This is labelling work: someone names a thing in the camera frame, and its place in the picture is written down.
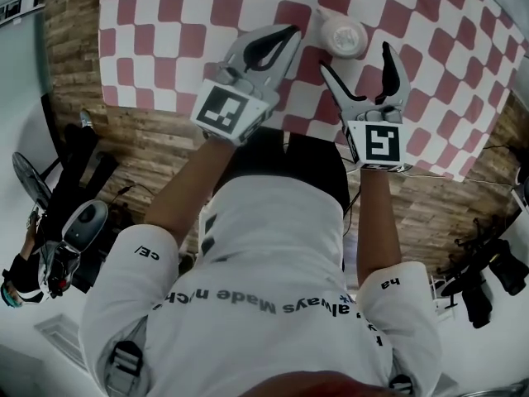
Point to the black office chair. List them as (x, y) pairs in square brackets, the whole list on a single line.
[(483, 271)]

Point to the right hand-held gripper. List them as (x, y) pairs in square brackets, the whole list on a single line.
[(380, 145)]

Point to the dark grey gripper device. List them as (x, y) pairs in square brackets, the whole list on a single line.
[(522, 188)]

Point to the person's right forearm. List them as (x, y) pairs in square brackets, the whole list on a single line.
[(378, 221)]

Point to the wall photo strip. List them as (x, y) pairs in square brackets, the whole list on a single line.
[(16, 8)]

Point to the person's left forearm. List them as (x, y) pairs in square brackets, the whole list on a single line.
[(186, 192)]

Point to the person in white shirt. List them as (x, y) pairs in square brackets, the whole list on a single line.
[(268, 304)]

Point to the pale pink cup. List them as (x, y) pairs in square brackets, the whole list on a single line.
[(345, 35)]

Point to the red white checkered tablecloth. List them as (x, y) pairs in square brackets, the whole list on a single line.
[(165, 56)]

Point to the person's face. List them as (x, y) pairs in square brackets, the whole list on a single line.
[(314, 389)]

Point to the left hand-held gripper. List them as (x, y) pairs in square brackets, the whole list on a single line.
[(219, 110)]

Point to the person's black trousers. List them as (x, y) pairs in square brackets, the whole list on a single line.
[(314, 159)]

